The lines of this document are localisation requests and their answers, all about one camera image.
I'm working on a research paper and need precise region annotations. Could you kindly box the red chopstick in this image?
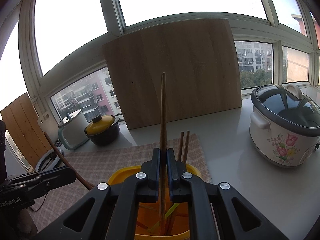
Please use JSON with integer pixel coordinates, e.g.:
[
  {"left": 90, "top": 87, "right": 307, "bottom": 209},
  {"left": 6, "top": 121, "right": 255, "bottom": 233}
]
[
  {"left": 159, "top": 72, "right": 167, "bottom": 236},
  {"left": 177, "top": 132, "right": 184, "bottom": 161},
  {"left": 182, "top": 131, "right": 190, "bottom": 164},
  {"left": 44, "top": 132, "right": 94, "bottom": 191}
]

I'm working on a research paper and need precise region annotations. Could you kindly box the green plastic spoon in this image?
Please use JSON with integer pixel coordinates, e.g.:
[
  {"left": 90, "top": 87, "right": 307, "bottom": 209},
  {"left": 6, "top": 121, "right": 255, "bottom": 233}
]
[{"left": 147, "top": 203, "right": 180, "bottom": 233}]

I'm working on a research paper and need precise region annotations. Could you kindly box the gloved left hand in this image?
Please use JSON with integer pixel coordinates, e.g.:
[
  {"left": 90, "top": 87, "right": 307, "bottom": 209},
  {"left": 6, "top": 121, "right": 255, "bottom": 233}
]
[{"left": 1, "top": 209, "right": 37, "bottom": 239}]

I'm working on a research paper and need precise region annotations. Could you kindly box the pink plaid table cloth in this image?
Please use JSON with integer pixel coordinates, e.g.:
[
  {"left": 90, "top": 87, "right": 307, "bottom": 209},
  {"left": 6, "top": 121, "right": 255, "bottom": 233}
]
[{"left": 28, "top": 134, "right": 212, "bottom": 231}]

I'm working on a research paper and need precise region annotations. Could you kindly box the yellow plastic utensil container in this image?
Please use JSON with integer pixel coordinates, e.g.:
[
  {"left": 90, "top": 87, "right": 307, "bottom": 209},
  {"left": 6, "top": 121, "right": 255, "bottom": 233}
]
[{"left": 108, "top": 164, "right": 202, "bottom": 239}]

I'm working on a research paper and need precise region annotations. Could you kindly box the orange slatted wooden board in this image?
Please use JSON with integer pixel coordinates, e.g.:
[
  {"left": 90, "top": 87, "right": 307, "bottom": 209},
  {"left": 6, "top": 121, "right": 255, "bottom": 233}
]
[{"left": 1, "top": 93, "right": 52, "bottom": 168}]

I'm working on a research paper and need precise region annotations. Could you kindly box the white plastic cutting board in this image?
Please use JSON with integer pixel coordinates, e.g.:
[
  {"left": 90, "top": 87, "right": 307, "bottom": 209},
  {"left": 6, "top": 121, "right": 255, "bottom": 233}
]
[{"left": 37, "top": 111, "right": 59, "bottom": 142}]

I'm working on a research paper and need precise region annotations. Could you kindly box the black pot yellow lid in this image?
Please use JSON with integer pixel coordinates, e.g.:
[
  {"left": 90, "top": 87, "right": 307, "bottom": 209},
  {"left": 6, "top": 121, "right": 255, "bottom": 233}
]
[{"left": 84, "top": 115, "right": 120, "bottom": 146}]

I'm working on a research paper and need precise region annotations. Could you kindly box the teal white electric cooker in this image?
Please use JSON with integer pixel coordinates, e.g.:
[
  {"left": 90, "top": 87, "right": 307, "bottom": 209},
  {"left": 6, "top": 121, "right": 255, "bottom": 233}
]
[{"left": 58, "top": 109, "right": 89, "bottom": 151}]

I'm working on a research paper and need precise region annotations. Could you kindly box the floral white slow cooker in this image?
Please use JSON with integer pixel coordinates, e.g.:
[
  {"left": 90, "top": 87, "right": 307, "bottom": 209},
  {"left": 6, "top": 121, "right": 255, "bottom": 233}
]
[{"left": 249, "top": 83, "right": 319, "bottom": 167}]

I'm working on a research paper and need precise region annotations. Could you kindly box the large light wooden board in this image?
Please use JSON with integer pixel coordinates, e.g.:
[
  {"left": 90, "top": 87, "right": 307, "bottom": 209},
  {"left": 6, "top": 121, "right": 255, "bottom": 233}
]
[{"left": 103, "top": 19, "right": 241, "bottom": 129}]

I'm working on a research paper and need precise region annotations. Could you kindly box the black ring light cable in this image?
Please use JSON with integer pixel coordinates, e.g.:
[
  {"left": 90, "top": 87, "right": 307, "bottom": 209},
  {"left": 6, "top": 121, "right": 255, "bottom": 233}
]
[{"left": 28, "top": 191, "right": 50, "bottom": 212}]

